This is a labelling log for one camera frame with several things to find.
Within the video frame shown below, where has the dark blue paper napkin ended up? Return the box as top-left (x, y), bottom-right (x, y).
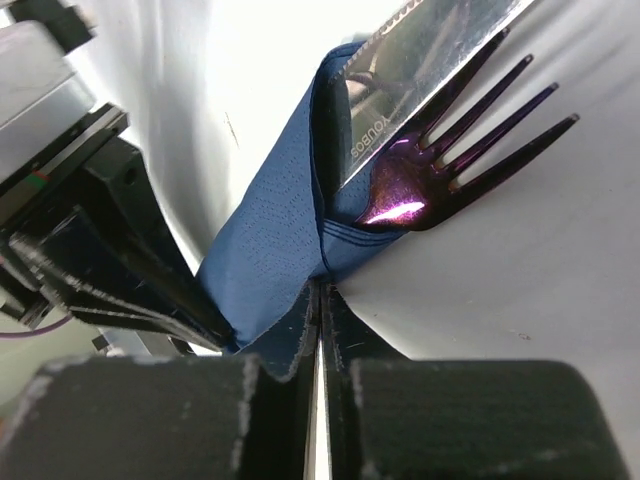
top-left (197, 42), bottom-right (402, 353)

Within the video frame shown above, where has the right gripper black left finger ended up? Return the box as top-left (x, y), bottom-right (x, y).
top-left (4, 282), bottom-right (320, 479)

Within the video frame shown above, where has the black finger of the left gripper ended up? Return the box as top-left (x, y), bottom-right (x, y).
top-left (9, 137), bottom-right (235, 349)

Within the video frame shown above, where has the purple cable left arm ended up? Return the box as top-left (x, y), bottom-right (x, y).
top-left (0, 315), bottom-right (71, 342)

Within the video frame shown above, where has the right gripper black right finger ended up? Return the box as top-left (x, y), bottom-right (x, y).
top-left (319, 285), bottom-right (629, 479)

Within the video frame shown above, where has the purple iridescent fork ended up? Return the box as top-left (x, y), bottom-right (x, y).
top-left (355, 28), bottom-right (579, 232)

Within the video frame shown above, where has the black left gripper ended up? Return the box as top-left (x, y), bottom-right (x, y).
top-left (1, 1), bottom-right (126, 330)

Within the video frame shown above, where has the silver table knife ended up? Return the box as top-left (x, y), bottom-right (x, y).
top-left (329, 0), bottom-right (531, 193)

